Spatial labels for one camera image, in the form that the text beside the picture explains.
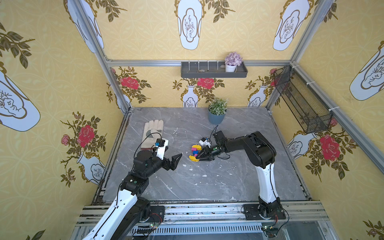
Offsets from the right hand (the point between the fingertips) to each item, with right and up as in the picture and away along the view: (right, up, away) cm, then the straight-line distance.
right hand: (199, 161), depth 91 cm
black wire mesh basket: (+64, +28, -8) cm, 70 cm away
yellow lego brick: (0, +8, +3) cm, 9 cm away
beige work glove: (-32, +18, +15) cm, 40 cm away
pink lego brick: (-3, +7, +1) cm, 8 cm away
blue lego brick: (-2, +6, +1) cm, 6 cm away
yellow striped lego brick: (-4, +2, -1) cm, 4 cm away
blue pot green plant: (+12, +32, +9) cm, 36 cm away
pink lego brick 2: (-2, +4, 0) cm, 4 cm away
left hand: (-12, +9, -15) cm, 22 cm away
